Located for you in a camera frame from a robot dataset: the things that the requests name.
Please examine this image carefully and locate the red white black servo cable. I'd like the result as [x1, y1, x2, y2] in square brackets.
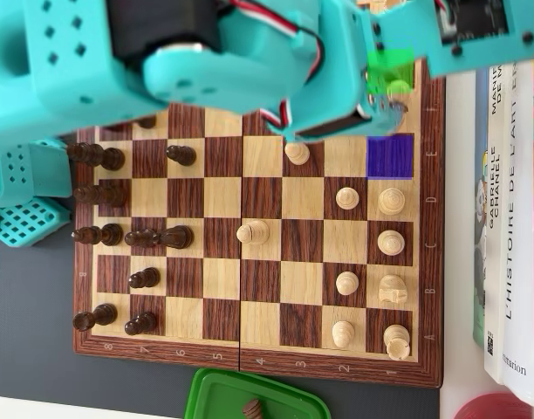
[257, 99, 294, 132]
[227, 0, 325, 82]

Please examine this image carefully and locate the red round container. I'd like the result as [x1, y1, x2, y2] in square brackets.
[453, 392, 534, 419]

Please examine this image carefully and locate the light wooden pawn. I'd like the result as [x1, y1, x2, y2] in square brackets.
[335, 187, 360, 210]
[335, 271, 359, 296]
[284, 140, 311, 166]
[331, 320, 355, 349]

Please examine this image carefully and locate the dark wooden queen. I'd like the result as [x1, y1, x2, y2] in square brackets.
[73, 184, 128, 209]

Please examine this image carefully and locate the light wooden king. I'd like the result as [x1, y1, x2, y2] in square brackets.
[387, 78, 414, 100]

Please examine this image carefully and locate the dark wooden king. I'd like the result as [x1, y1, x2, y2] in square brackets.
[66, 142, 127, 172]

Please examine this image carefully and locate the white Gabrielle Chanel book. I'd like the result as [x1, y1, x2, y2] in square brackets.
[483, 65, 510, 385]

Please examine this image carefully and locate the light pawn left of centre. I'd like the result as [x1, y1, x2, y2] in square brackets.
[236, 219, 270, 245]

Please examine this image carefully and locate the dark wooden knight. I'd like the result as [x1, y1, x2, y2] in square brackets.
[159, 224, 195, 250]

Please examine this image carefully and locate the dark wooden rook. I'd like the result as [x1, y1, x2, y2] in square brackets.
[72, 303, 119, 332]

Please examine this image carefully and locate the light wooden knight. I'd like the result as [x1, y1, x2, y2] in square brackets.
[379, 273, 408, 306]

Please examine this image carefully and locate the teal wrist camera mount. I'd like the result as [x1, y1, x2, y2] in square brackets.
[371, 0, 534, 80]

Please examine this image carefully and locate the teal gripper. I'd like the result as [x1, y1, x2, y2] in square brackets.
[288, 0, 410, 141]

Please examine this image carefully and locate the blue illustrated book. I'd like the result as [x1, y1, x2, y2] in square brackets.
[471, 69, 490, 348]

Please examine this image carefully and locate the green plastic container lid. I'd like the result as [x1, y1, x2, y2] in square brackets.
[181, 367, 332, 419]

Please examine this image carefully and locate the dark grey mat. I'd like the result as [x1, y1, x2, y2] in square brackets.
[0, 130, 441, 419]

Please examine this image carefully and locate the wooden chessboard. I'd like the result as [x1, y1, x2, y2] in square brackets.
[72, 0, 446, 389]

